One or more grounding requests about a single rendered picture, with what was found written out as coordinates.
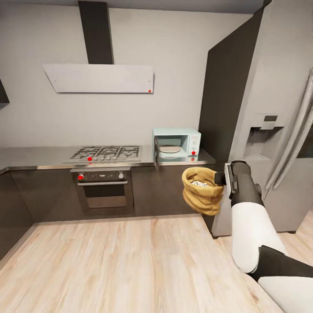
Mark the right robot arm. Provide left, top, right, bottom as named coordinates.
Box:
left=214, top=160, right=313, bottom=313

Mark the popcorn bag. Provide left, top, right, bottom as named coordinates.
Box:
left=182, top=167, right=224, bottom=216

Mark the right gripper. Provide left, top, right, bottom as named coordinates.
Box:
left=214, top=172, right=226, bottom=185

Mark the microwave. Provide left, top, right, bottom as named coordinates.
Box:
left=153, top=127, right=201, bottom=172

